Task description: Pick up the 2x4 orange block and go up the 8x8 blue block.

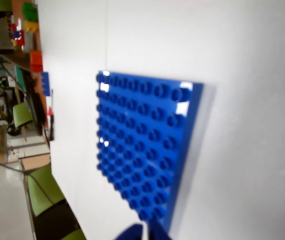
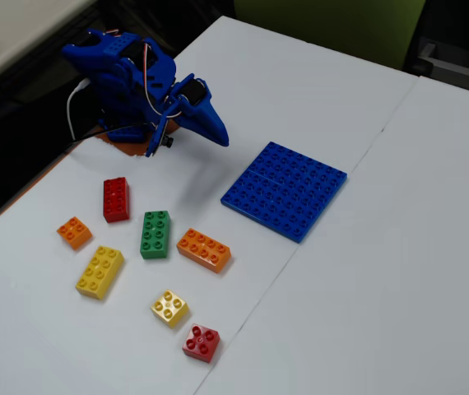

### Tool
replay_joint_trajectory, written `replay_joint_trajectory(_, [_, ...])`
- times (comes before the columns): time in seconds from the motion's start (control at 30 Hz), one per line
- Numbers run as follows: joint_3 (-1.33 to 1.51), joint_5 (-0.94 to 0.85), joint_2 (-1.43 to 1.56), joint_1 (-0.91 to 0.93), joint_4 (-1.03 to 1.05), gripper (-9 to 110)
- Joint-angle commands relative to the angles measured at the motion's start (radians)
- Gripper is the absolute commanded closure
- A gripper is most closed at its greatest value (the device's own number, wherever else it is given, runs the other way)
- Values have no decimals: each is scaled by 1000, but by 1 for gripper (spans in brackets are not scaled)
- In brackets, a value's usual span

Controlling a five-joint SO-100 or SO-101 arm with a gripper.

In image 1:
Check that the white foam board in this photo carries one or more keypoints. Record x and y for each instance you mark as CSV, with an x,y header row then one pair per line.
x,y
245,100
75,62

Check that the blue 8x8 studded baseplate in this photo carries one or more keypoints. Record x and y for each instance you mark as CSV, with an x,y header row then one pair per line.
x,y
142,140

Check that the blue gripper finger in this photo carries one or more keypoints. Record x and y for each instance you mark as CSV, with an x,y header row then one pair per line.
x,y
132,233
158,232

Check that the green office chair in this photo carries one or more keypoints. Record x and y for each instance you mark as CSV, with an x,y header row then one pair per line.
x,y
45,195

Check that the orange block on shelf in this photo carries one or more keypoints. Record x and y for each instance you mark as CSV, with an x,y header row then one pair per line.
x,y
36,61

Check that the red white blue block figure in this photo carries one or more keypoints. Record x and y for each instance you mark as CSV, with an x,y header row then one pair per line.
x,y
17,36

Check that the yellow block under green stack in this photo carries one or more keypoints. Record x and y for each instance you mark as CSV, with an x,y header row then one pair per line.
x,y
31,25

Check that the blue block on shelf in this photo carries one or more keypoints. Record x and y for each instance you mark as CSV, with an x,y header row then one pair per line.
x,y
45,83

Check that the red and black hand tool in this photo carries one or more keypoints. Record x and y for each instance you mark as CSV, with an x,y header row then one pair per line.
x,y
51,120

